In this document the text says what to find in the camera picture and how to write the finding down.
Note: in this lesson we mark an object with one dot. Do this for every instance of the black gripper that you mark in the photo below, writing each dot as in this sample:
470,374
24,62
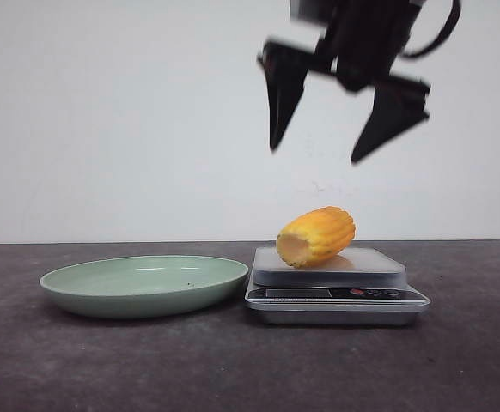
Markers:
363,38

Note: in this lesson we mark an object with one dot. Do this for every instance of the green oval plate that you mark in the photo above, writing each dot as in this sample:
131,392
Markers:
143,286

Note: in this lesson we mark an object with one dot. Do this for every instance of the yellow corn cob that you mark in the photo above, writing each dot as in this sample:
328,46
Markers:
315,237

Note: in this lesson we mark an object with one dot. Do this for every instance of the silver digital kitchen scale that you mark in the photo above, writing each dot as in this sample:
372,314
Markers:
359,286

